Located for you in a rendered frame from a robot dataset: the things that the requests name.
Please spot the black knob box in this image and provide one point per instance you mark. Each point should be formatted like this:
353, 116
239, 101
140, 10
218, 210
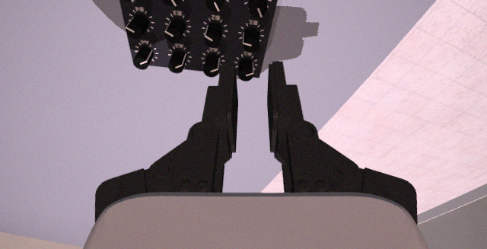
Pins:
192, 36

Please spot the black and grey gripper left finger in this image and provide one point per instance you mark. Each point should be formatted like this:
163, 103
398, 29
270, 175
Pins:
197, 164

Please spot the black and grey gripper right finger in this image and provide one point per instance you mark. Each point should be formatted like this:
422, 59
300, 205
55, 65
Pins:
314, 165

